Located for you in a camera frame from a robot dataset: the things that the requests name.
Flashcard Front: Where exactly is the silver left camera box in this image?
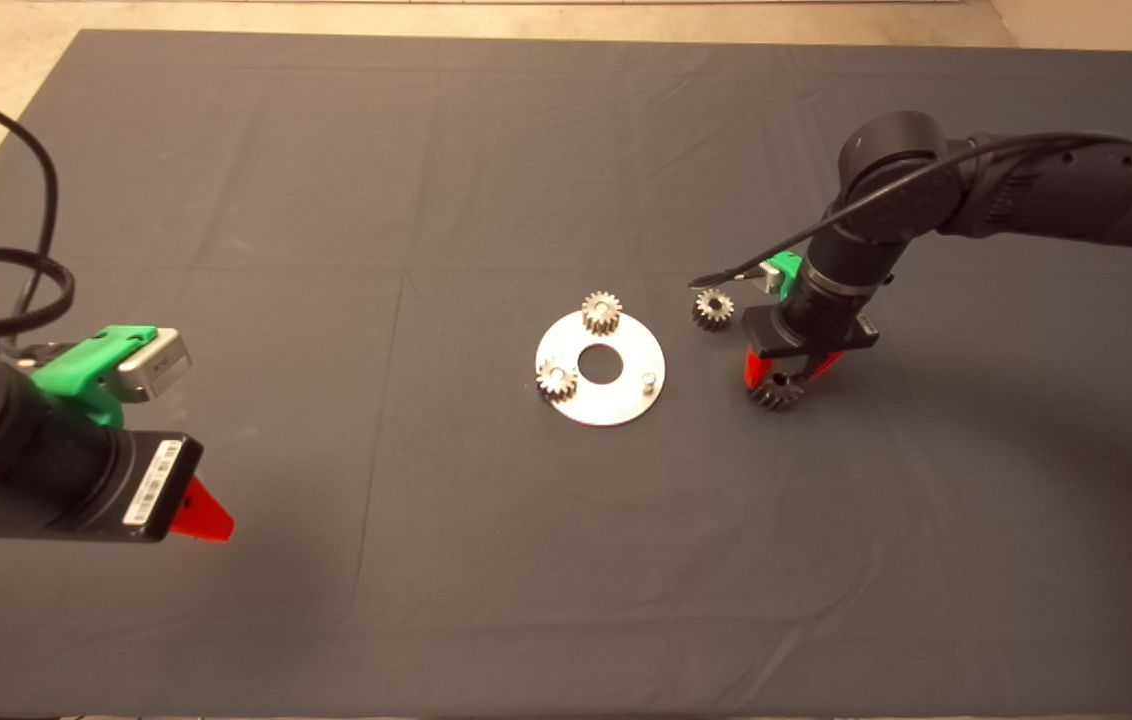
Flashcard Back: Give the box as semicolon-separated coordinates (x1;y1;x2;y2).
116;330;193;403

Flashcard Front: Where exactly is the braided black cable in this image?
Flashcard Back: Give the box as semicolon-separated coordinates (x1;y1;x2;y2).
0;248;77;361

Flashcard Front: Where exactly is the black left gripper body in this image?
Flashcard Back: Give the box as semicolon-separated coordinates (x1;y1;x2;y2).
0;388;204;543

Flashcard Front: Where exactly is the dark grey table cloth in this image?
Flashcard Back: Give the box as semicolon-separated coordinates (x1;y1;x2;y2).
0;28;1132;719

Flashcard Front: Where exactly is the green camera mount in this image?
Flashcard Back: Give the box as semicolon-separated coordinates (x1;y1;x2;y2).
29;325;159;429
761;252;805;296

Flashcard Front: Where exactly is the large steel bevel gear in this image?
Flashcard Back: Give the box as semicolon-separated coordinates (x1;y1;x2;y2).
747;370;807;413

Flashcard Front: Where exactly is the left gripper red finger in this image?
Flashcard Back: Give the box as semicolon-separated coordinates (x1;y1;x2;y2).
171;476;235;543

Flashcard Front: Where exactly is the green right camera mount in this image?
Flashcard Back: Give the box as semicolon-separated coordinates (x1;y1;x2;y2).
761;252;805;296

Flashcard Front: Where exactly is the small steel spur gear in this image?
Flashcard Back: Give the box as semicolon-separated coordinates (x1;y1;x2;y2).
581;290;624;336
692;288;736;332
536;360;579;403

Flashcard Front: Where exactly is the round metal plate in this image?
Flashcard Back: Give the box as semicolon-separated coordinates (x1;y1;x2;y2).
535;310;667;427

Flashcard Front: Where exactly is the green left camera mount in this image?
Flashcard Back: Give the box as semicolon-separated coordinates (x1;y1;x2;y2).
29;325;159;429

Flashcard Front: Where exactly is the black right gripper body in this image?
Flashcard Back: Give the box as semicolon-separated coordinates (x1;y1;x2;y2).
741;285;879;361

